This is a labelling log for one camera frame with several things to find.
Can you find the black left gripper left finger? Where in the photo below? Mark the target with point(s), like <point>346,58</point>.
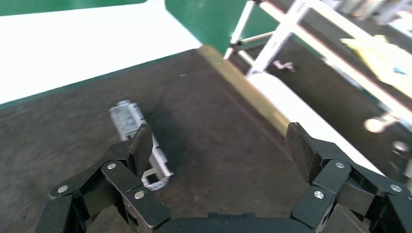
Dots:
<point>112,183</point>

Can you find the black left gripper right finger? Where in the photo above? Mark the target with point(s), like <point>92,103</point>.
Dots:
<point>338,183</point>

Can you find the silver metal channel part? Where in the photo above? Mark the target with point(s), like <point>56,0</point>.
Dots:
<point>127,119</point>

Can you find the black container with brass edges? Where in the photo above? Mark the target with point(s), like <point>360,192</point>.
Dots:
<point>209,128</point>

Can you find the white perforated rack upright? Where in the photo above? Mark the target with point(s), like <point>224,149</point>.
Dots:
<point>276,38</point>

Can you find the white tube frame black clamps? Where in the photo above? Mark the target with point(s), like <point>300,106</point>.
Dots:
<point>239,27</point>

